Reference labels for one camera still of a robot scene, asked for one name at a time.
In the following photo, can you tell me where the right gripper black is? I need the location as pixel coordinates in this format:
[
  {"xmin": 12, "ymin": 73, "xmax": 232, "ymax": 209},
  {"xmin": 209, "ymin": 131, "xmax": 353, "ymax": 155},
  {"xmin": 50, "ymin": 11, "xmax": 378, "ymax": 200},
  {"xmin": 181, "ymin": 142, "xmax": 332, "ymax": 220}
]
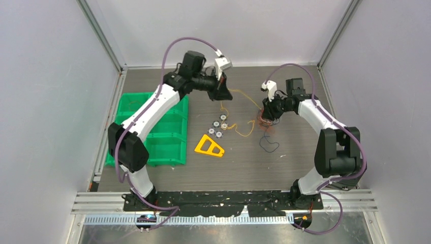
[{"xmin": 262, "ymin": 92, "xmax": 294, "ymax": 121}]

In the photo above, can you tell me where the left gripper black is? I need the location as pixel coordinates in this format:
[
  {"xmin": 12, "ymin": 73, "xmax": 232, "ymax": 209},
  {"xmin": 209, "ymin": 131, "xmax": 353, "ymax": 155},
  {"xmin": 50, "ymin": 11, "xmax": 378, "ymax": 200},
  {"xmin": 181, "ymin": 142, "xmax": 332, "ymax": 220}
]
[{"xmin": 191, "ymin": 68, "xmax": 232, "ymax": 101}]

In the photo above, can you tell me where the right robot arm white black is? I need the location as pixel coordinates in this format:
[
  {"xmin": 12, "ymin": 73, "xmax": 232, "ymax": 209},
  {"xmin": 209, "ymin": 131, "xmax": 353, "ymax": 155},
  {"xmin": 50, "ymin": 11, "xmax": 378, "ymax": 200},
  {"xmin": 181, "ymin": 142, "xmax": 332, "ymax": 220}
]
[{"xmin": 261, "ymin": 78, "xmax": 366, "ymax": 209}]

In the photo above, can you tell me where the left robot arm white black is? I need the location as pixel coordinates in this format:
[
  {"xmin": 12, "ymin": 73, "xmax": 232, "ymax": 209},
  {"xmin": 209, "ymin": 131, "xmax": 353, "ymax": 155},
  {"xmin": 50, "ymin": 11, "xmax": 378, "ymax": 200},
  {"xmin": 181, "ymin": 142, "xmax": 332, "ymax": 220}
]
[{"xmin": 108, "ymin": 51, "xmax": 233, "ymax": 210}]

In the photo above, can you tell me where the poker chip bottom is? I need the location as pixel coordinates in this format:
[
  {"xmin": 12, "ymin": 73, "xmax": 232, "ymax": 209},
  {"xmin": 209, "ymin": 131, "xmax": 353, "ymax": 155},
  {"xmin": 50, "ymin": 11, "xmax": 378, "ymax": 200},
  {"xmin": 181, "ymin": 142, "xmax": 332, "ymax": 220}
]
[{"xmin": 215, "ymin": 131, "xmax": 223, "ymax": 138}]

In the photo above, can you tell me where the yellow triangular plastic piece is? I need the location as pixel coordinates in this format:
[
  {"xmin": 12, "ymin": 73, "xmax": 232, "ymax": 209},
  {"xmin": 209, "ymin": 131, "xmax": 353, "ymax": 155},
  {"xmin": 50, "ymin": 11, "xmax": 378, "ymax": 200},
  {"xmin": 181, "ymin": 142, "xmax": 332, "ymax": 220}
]
[{"xmin": 194, "ymin": 134, "xmax": 225, "ymax": 158}]

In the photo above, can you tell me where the green compartment tray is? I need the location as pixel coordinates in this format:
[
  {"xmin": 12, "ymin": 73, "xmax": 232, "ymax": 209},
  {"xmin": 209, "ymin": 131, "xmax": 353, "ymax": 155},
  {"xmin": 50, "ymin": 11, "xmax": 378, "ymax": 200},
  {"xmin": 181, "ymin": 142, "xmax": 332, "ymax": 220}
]
[{"xmin": 115, "ymin": 93, "xmax": 189, "ymax": 167}]

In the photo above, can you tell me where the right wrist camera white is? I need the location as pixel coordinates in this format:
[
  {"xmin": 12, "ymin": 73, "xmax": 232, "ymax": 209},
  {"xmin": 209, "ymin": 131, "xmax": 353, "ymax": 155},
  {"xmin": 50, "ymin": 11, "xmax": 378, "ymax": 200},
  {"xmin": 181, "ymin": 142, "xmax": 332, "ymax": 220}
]
[{"xmin": 261, "ymin": 80, "xmax": 277, "ymax": 102}]

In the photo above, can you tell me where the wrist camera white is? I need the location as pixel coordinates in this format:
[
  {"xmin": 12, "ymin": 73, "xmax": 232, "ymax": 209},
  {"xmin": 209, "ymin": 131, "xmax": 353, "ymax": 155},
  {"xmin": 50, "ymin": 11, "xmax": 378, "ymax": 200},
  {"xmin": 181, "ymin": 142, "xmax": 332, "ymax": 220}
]
[
  {"xmin": 261, "ymin": 80, "xmax": 277, "ymax": 102},
  {"xmin": 214, "ymin": 56, "xmax": 233, "ymax": 81}
]

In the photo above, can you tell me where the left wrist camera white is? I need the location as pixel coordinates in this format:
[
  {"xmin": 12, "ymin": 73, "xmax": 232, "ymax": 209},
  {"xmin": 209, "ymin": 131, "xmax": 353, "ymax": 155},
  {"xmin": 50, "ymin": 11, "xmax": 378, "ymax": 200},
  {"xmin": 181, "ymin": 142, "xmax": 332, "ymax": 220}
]
[{"xmin": 214, "ymin": 56, "xmax": 233, "ymax": 81}]

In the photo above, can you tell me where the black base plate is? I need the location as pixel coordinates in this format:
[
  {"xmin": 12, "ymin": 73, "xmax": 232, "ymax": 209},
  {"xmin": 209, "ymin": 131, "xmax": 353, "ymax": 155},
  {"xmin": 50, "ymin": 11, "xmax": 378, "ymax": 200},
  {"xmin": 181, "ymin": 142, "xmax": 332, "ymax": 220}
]
[{"xmin": 121, "ymin": 190, "xmax": 323, "ymax": 218}]

